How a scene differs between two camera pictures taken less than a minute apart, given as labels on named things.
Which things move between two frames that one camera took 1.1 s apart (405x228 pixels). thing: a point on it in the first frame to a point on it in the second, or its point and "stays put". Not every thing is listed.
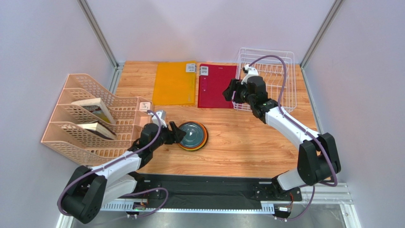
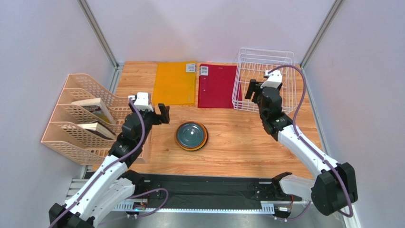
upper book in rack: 96,108 stays put
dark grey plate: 194,136 stays put
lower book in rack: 100,128 stays put
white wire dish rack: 278,68 stays put
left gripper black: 174,136 to 164,111
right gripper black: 235,92 to 257,90
